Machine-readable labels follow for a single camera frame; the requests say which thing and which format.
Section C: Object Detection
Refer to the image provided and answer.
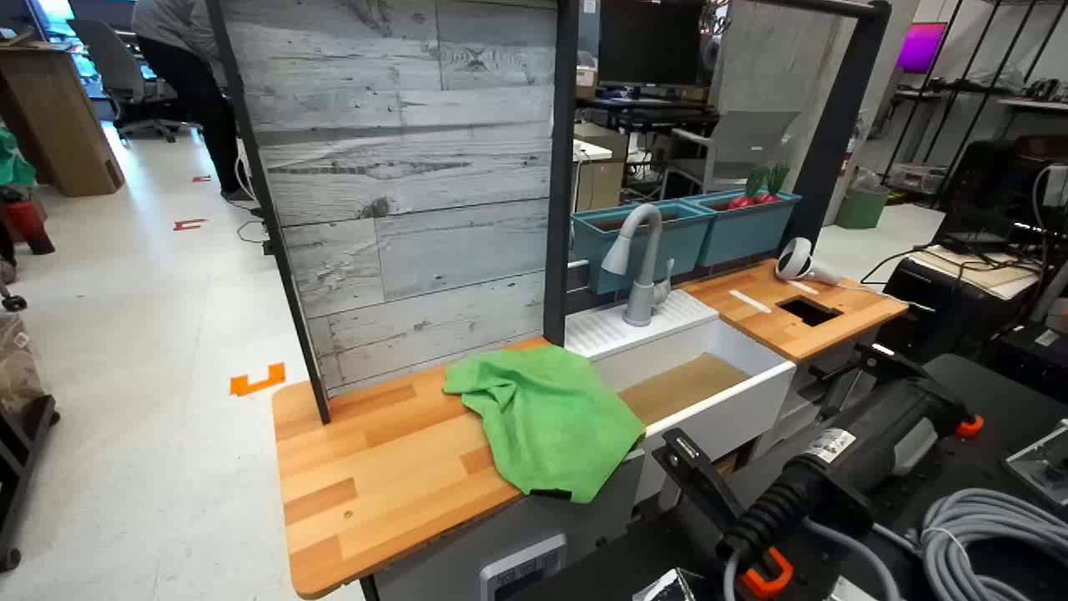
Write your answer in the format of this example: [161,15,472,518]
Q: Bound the grey toy faucet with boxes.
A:
[599,199,678,330]

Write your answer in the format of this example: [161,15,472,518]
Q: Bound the green cloth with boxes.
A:
[442,340,648,508]

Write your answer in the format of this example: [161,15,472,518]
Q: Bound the teal plastic bin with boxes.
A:
[572,199,715,299]

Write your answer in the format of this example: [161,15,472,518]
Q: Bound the grey wood-plank back panel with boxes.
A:
[219,0,561,395]

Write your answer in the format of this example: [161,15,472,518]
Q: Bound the white toy sink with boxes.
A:
[561,289,800,465]

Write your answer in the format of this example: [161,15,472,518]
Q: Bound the long white plastic strip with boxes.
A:
[729,288,776,316]

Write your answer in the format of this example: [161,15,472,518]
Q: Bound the teal bin with red items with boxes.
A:
[686,190,805,270]

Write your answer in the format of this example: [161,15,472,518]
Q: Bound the wooden counter with cutout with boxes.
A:
[678,256,911,368]

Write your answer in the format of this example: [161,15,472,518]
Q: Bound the wooden counter slab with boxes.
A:
[271,333,561,601]

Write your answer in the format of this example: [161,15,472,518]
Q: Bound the red items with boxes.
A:
[724,190,780,213]

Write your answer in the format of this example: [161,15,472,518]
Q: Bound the white headphones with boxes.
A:
[771,233,826,282]

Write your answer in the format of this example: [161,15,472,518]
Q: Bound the black computer monitor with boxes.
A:
[595,0,718,92]

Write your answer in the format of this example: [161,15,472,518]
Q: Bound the orange floor tape marker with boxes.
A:
[227,360,291,401]

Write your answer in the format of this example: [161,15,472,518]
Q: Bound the green bucket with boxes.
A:
[834,181,893,233]

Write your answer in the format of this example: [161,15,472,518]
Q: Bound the person in dark trousers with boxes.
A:
[128,0,259,202]

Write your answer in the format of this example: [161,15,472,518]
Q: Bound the black equipment cart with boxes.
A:
[883,135,1068,376]

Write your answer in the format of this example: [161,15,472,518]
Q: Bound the purple glowing lamp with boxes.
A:
[896,20,953,75]

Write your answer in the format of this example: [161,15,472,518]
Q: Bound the grey office chair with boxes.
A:
[75,13,185,144]

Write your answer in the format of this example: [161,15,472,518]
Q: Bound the black metal shelf rack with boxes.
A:
[877,0,1068,195]

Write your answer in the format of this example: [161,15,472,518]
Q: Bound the light wooden desk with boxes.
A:
[0,39,128,199]

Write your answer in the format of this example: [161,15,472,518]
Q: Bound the black kitchen frame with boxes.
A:
[205,0,896,427]

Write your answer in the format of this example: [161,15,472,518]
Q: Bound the grey cable bundle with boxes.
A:
[915,484,1068,601]

